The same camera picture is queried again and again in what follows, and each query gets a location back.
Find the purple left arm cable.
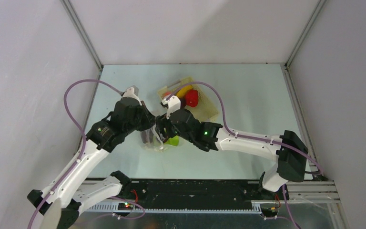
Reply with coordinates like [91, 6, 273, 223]
[26, 79, 123, 229]

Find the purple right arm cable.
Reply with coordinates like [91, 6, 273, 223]
[165, 81, 324, 229]

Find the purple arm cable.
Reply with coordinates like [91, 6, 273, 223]
[165, 81, 324, 229]
[26, 79, 123, 229]

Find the clear dotted zip bag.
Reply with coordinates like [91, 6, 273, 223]
[140, 125, 183, 152]

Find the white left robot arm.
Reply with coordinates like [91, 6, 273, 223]
[27, 96, 155, 229]

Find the orange peach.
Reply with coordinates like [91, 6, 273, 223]
[163, 91, 171, 98]

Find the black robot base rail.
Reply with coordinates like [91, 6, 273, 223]
[110, 171, 289, 211]

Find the pale yellow perforated basket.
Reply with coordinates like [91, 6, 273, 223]
[157, 76, 220, 122]

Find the red bell pepper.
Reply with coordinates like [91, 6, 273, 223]
[184, 89, 199, 107]

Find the aluminium frame rail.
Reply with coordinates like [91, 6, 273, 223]
[281, 63, 340, 204]

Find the yellow banana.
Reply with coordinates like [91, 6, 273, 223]
[176, 85, 193, 99]

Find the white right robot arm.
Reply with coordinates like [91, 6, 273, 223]
[156, 109, 308, 199]

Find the green leaf vegetable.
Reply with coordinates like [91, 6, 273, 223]
[164, 136, 180, 147]

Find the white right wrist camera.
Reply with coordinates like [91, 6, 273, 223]
[161, 95, 181, 119]

